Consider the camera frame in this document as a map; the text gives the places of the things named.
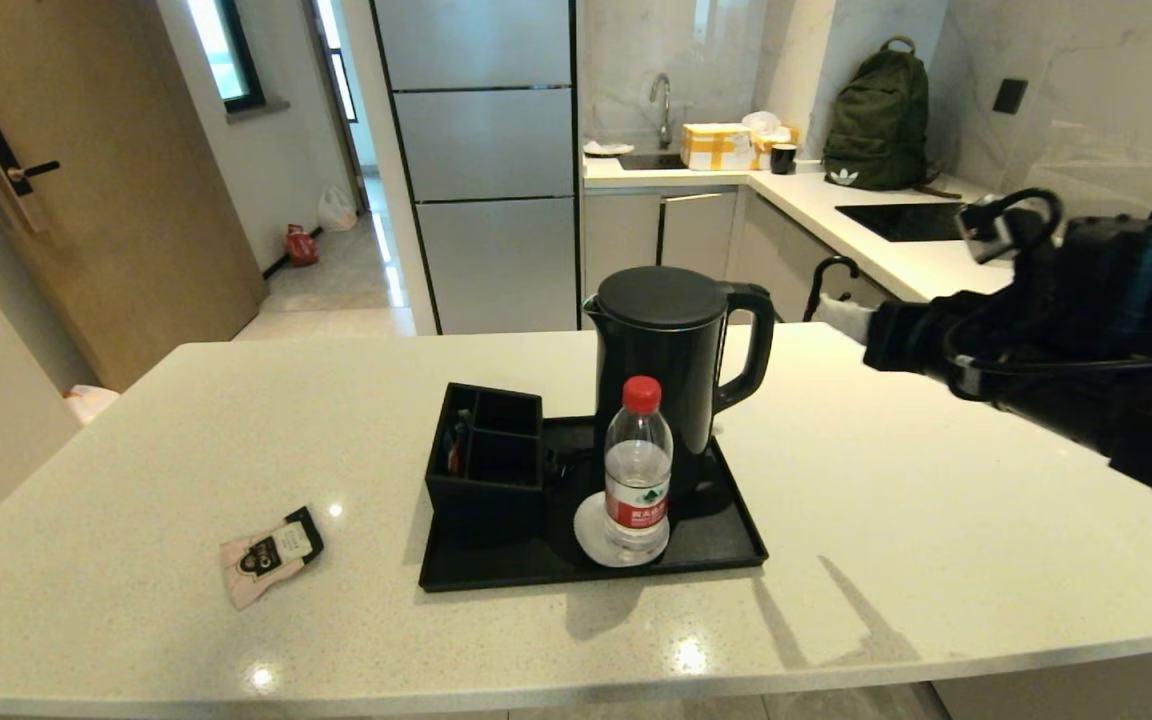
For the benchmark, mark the black electric kettle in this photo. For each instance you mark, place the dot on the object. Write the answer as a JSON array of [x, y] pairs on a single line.
[[661, 370]]

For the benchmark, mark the black mug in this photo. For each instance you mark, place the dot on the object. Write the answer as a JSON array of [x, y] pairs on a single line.
[[784, 160]]

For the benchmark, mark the brown wooden door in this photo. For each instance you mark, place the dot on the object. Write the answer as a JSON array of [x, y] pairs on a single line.
[[116, 200]]

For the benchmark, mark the white trash bag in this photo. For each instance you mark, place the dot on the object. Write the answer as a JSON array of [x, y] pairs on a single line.
[[91, 403]]

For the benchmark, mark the black serving tray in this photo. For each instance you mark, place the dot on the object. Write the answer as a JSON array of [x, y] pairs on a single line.
[[726, 545]]

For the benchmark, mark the red-label water bottle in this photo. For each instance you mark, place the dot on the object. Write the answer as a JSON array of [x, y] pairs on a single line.
[[638, 470]]

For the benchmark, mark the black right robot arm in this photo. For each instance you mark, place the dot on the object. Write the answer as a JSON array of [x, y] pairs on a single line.
[[1116, 410]]

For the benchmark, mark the black induction cooktop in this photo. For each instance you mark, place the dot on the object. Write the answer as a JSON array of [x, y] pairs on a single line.
[[901, 222]]

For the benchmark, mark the white round coaster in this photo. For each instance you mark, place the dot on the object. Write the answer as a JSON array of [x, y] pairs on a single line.
[[588, 535]]

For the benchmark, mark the crumpled white plastic bag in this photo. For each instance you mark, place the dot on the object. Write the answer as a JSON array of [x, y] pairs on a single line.
[[764, 122]]

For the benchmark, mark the silver tall refrigerator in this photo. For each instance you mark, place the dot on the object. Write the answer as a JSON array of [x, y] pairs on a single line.
[[481, 160]]

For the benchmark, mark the black round kettle base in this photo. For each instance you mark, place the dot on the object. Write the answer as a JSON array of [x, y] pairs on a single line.
[[704, 495]]

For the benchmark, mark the red sachet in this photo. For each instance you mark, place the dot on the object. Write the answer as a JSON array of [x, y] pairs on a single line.
[[454, 455]]

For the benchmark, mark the kitchen sink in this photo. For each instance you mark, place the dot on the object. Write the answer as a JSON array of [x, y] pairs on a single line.
[[651, 162]]

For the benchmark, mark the dark-framed window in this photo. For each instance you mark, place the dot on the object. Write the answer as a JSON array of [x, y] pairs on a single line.
[[226, 50]]

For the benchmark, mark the dark green backpack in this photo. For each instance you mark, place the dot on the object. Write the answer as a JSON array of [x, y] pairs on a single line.
[[881, 120]]

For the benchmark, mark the black organizer box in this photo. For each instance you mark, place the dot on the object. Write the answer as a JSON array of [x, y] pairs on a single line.
[[486, 510]]

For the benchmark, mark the pink white tea packet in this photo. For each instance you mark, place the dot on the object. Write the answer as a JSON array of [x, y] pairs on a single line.
[[271, 555]]

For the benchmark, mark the black wall socket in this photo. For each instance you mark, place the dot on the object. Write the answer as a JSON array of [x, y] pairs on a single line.
[[1010, 96]]

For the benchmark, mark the red bag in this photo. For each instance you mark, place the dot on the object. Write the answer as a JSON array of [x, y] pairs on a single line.
[[302, 248]]

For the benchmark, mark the yellow-taped cardboard box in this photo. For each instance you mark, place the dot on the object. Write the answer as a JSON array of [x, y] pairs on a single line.
[[716, 148]]

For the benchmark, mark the white cloth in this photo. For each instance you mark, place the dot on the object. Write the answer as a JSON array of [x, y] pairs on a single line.
[[608, 149]]

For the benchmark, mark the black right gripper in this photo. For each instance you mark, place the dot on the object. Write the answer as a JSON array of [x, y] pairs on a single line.
[[936, 340]]

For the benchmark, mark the white kitchen base cabinets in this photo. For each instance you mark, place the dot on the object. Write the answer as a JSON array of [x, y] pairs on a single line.
[[696, 235]]

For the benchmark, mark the chrome kitchen faucet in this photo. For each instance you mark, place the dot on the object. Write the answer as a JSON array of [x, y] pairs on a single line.
[[663, 105]]

